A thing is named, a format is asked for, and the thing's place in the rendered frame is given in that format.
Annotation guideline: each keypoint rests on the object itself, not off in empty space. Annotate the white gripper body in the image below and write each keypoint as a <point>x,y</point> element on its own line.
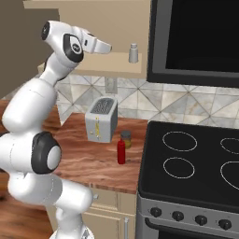
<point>102,47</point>

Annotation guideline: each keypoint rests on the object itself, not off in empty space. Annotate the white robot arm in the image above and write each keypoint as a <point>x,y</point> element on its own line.
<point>28,109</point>

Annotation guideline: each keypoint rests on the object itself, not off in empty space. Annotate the grey shaker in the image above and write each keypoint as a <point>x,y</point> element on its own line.
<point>133,55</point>

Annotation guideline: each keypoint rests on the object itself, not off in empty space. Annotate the open cabinet door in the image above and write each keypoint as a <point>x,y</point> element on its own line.
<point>21,40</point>

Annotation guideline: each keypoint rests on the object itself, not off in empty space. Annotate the turmeric jar with dark lid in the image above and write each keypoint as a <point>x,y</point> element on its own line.
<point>126,139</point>

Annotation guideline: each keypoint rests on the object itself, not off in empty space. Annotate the red ketchup bottle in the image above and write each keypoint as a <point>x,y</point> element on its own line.
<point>121,153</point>

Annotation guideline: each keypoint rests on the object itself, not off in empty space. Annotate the black and silver stove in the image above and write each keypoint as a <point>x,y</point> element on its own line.
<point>189,174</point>

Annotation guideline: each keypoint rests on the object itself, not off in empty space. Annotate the black stove knob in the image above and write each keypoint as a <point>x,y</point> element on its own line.
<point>178,215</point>
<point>201,220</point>
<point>224,224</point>
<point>156,212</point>

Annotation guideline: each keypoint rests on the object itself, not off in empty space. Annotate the grey toaster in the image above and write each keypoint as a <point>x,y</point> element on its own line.
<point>101,123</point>

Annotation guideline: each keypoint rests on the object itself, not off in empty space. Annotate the black microwave oven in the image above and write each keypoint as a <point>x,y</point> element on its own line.
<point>199,34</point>

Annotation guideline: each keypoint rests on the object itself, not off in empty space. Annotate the silver drawer knob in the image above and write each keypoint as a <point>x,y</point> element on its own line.
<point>95,196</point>

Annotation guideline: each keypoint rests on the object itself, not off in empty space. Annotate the beige drawer front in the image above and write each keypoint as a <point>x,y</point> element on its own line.
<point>107,199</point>

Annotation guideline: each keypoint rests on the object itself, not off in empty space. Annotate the beige cupboard door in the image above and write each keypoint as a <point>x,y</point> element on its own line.
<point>105,225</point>

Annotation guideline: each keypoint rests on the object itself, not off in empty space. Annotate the black oven door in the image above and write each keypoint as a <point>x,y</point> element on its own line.
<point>186,231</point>

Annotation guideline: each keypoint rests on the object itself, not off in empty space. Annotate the beige open wall cabinet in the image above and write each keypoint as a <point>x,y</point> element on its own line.
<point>112,21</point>

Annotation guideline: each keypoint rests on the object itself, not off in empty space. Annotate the grey wall socket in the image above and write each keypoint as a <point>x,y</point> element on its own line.
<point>111,85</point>

